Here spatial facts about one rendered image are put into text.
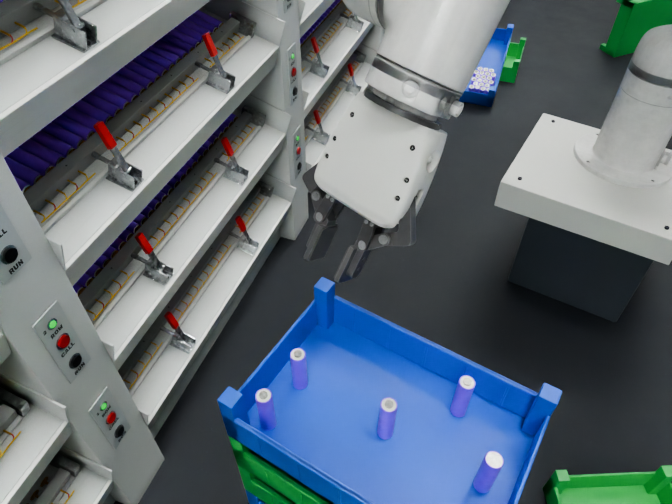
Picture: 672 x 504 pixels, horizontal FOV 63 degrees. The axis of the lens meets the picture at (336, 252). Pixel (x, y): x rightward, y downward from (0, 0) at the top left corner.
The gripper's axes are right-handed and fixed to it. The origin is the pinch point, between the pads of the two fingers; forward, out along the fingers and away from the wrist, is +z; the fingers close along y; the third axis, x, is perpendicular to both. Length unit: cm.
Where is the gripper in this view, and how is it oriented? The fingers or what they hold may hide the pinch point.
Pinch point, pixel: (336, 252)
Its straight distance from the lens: 54.8
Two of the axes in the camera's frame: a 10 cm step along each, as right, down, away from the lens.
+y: -7.6, -5.2, 3.9
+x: -5.2, 1.2, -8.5
